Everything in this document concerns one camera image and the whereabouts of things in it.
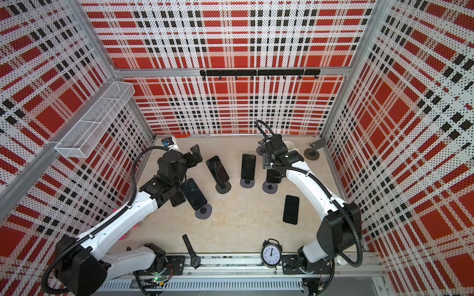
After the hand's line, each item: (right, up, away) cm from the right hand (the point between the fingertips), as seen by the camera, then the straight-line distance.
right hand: (275, 161), depth 82 cm
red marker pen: (-59, +16, +45) cm, 76 cm away
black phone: (+9, -24, +6) cm, 26 cm away
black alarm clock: (-3, -38, -8) cm, 39 cm away
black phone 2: (-37, -15, 0) cm, 40 cm away
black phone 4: (-2, -7, -2) cm, 7 cm away
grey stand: (-34, -25, +6) cm, 43 cm away
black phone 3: (-27, -4, +4) cm, 27 cm away
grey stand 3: (-12, -13, +17) cm, 25 cm away
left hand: (-37, +5, -5) cm, 38 cm away
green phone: (-12, -3, +9) cm, 15 cm away
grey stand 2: (-25, -15, +14) cm, 33 cm away
